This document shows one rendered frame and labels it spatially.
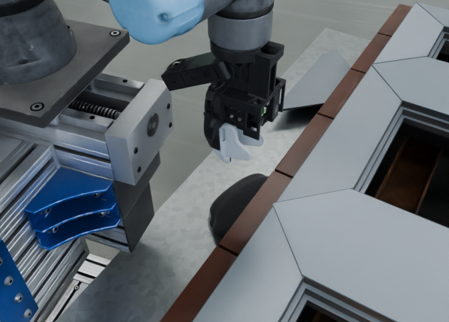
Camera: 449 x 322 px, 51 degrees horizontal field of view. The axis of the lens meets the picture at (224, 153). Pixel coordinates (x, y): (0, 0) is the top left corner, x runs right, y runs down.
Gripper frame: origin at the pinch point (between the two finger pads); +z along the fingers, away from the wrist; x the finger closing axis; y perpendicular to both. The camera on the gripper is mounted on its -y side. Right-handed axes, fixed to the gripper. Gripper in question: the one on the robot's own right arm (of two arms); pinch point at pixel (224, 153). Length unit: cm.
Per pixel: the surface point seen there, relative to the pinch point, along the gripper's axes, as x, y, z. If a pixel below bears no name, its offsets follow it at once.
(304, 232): -3.0, 15.1, 5.5
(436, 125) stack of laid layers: 34.2, 25.3, 7.9
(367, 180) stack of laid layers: 14.2, 19.0, 8.1
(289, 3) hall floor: 225, -87, 91
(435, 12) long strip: 74, 15, 5
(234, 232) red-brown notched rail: -6.4, 5.6, 8.3
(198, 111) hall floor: 101, -76, 91
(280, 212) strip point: -1.5, 10.5, 5.5
